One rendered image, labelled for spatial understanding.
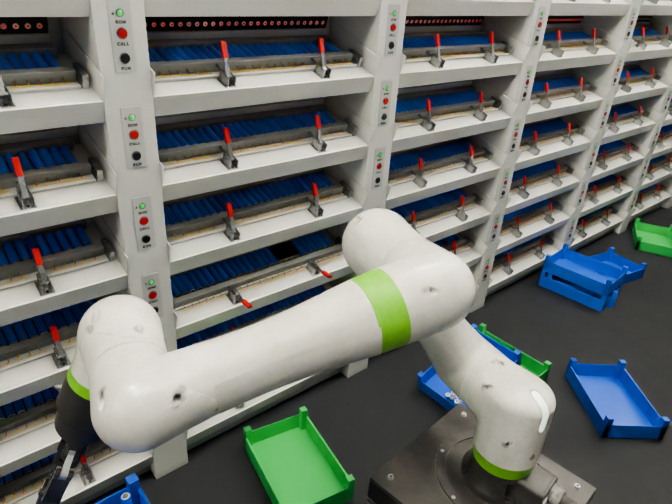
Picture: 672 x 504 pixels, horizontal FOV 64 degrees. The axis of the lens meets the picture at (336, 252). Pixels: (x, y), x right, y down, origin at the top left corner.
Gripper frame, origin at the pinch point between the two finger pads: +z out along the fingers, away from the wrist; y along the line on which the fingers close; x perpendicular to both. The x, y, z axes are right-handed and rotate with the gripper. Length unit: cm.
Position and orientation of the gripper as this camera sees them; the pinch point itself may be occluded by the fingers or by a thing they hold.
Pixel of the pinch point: (48, 498)
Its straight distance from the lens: 105.8
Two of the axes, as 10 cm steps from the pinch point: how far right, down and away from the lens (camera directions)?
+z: -4.7, 8.1, 3.4
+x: -8.6, -3.4, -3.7
